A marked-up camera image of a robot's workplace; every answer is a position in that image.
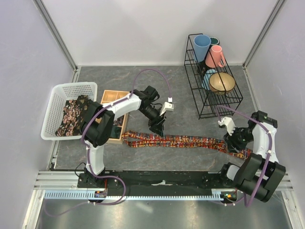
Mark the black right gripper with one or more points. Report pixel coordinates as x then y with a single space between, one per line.
231 144

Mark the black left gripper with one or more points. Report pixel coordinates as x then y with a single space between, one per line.
157 124

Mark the multicolour patchwork tie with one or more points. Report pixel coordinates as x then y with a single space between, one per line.
137 139

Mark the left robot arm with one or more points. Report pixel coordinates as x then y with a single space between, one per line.
96 127

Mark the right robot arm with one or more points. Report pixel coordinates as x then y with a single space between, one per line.
260 174

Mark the wooden compartment box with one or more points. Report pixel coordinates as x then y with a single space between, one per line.
110 96

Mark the rolled dark green tie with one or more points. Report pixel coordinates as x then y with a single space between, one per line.
116 132

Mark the wooden bowl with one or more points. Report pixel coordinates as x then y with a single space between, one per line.
221 83

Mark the light blue cup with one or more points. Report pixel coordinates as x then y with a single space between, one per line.
206 77

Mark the black gold patterned tie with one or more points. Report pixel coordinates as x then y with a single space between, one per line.
82 104

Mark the floral black pink tie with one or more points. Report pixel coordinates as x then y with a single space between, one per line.
70 122

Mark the blue plastic cup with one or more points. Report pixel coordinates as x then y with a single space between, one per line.
201 46

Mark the dark green cup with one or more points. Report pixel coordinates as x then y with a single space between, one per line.
214 41

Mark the white plastic basket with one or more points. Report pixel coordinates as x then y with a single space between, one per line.
60 94

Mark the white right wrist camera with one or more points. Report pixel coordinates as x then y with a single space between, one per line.
229 125

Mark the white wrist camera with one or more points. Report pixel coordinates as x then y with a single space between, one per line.
229 125
167 106

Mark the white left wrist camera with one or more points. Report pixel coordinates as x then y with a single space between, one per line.
167 106

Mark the black wire rack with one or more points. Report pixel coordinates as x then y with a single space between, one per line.
207 103

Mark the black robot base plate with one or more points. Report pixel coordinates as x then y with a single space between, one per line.
135 180

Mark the slotted cable duct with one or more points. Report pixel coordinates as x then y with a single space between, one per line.
149 193

